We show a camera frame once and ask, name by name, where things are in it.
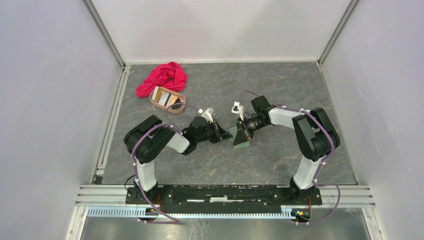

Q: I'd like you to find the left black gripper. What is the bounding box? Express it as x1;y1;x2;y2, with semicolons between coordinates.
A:
195;119;233;144

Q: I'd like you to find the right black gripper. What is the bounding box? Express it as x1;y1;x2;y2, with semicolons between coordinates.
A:
233;115;268;146

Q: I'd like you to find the green card holder wallet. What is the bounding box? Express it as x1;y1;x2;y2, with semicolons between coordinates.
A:
229;126;250;149

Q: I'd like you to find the pink oval card tray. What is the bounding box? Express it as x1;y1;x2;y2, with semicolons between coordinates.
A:
149;86;186;114

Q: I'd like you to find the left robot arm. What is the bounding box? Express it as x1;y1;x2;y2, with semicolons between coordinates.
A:
123;115;232;204

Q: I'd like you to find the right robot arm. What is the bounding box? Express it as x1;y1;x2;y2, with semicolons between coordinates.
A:
231;95;340;204

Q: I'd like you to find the gold card in tray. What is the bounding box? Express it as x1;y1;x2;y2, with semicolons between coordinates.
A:
158;91;180;109

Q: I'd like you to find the stack of upright cards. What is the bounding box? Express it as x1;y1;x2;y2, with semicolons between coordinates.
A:
150;86;162;103

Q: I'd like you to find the red crumpled cloth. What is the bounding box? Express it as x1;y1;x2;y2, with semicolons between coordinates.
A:
135;61;188;98

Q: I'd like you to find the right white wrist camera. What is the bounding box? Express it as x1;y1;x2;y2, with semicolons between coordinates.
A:
231;101;245;121

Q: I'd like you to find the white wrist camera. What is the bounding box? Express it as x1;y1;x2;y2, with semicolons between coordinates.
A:
231;101;245;121
198;107;214;123

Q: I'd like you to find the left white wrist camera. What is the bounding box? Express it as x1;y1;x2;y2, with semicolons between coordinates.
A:
198;107;214;123

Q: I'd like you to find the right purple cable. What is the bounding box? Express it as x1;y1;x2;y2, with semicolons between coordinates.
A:
236;90;342;226

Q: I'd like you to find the purple cable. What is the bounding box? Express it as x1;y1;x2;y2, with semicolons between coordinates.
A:
130;102;201;225
236;90;342;226

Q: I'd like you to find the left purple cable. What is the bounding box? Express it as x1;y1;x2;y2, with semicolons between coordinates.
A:
130;102;201;225

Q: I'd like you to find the aluminium frame rail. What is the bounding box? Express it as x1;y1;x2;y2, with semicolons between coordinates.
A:
76;184;376;220

